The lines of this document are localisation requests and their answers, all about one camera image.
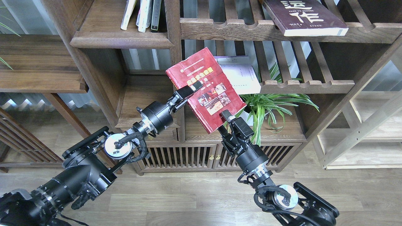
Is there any black spine upright book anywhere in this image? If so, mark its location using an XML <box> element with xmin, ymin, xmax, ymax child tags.
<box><xmin>150</xmin><ymin>0</ymin><xmax>162</xmax><ymax>33</ymax></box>

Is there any dark slatted wooden rack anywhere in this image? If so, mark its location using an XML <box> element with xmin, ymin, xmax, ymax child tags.
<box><xmin>0</xmin><ymin>109</ymin><xmax>63</xmax><ymax>173</ymax></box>

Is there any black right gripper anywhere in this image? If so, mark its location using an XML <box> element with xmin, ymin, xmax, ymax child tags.
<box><xmin>218</xmin><ymin>109</ymin><xmax>272</xmax><ymax>178</ymax></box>

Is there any white lavender paperback book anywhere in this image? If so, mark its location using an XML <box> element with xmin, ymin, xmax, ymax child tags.
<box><xmin>214</xmin><ymin>56</ymin><xmax>261</xmax><ymax>95</ymax></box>

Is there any light wooden shelf frame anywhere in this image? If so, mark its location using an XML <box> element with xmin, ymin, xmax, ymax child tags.
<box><xmin>313</xmin><ymin>55</ymin><xmax>402</xmax><ymax>170</ymax></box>

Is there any dark wooden side table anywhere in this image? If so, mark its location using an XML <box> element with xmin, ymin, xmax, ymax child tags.
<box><xmin>0</xmin><ymin>35</ymin><xmax>123</xmax><ymax>175</ymax></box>

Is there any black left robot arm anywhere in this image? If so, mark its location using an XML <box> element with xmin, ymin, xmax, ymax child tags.
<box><xmin>1</xmin><ymin>82</ymin><xmax>202</xmax><ymax>226</ymax></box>

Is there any green spider plant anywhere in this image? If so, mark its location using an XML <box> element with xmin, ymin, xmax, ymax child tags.
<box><xmin>225</xmin><ymin>63</ymin><xmax>320</xmax><ymax>148</ymax></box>

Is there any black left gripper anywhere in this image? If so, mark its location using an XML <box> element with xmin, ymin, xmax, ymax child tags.
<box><xmin>135</xmin><ymin>81</ymin><xmax>203</xmax><ymax>134</ymax></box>

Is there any dark wooden bookshelf unit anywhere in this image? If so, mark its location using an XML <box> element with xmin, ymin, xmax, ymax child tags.
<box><xmin>39</xmin><ymin>0</ymin><xmax>402</xmax><ymax>176</ymax></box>

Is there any dark maroon book chinese title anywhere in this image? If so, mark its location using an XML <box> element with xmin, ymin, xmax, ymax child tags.
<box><xmin>259</xmin><ymin>0</ymin><xmax>349</xmax><ymax>37</ymax></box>

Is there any white plant pot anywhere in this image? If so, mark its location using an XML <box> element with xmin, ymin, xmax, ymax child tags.
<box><xmin>244</xmin><ymin>105</ymin><xmax>265</xmax><ymax>128</ymax></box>

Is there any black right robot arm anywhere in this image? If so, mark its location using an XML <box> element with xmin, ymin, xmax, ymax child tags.
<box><xmin>218</xmin><ymin>110</ymin><xmax>340</xmax><ymax>226</ymax></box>

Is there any cream spine upright book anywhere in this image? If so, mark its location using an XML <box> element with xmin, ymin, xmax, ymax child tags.
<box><xmin>120</xmin><ymin>0</ymin><xmax>137</xmax><ymax>30</ymax></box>

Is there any red paperback book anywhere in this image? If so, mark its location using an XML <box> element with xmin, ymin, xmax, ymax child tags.
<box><xmin>166</xmin><ymin>47</ymin><xmax>246</xmax><ymax>134</ymax></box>

